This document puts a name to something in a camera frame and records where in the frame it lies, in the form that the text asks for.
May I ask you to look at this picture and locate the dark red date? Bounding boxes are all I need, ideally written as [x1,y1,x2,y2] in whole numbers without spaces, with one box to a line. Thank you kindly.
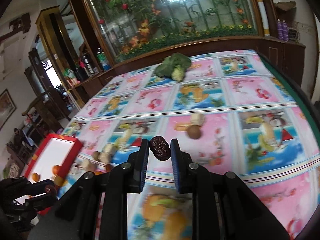
[149,136,171,161]
[44,185,57,197]

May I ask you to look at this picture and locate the brown kiwi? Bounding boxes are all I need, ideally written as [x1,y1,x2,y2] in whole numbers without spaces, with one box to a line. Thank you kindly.
[92,151,101,161]
[186,125,202,140]

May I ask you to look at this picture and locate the beige cake block small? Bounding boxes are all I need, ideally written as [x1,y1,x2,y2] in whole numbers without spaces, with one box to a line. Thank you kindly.
[99,152,112,164]

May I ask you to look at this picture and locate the beige cake cylinder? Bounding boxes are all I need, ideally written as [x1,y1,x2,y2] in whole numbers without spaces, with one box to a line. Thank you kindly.
[81,159,96,172]

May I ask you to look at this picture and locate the beige round cake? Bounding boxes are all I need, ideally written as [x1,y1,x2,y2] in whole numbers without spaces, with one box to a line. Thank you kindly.
[103,143,117,156]

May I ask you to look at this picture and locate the red white shallow box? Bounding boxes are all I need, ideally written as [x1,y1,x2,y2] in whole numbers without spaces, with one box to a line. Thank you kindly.
[23,133,84,215]

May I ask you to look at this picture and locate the colourful fruit print tablecloth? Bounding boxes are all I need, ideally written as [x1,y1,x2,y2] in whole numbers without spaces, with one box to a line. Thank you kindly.
[63,50,319,239]

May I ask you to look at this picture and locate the green leafy vegetable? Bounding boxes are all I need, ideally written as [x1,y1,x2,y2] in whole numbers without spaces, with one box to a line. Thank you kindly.
[154,53,191,82]

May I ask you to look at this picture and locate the dark wooden side cabinet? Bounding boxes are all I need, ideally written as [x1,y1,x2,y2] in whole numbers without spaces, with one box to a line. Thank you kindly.
[67,67,130,108]

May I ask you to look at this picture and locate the wooden chair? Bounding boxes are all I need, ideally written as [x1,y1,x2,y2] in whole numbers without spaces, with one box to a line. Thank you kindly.
[22,90,71,133]

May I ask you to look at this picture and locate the green cap plastic bottle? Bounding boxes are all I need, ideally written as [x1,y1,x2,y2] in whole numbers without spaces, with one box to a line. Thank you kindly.
[97,48,111,71]

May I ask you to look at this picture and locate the black thermos flask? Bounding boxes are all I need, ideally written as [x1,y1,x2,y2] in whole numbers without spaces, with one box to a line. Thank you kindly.
[82,54,95,76]

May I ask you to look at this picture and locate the glass cabinet with flower decor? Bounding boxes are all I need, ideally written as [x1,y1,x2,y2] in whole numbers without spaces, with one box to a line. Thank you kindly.
[84,0,260,63]

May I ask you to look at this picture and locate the purple bottles on shelf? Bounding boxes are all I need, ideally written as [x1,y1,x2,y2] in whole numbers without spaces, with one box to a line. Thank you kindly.
[277,19,289,42]

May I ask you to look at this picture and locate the framed wall picture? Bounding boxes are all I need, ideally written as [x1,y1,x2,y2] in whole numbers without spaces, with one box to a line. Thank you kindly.
[0,89,17,128]

